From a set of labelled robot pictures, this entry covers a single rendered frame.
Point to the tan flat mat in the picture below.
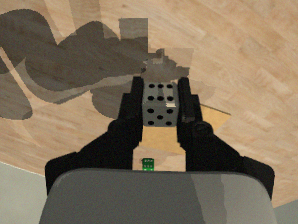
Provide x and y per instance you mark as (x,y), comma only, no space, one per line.
(165,138)

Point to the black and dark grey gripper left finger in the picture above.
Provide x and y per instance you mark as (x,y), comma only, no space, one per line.
(114,148)

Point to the green die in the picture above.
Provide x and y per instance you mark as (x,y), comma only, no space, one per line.
(148,164)

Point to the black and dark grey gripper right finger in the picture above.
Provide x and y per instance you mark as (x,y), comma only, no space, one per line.
(205,149)

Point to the white die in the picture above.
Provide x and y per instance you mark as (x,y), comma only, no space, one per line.
(160,104)

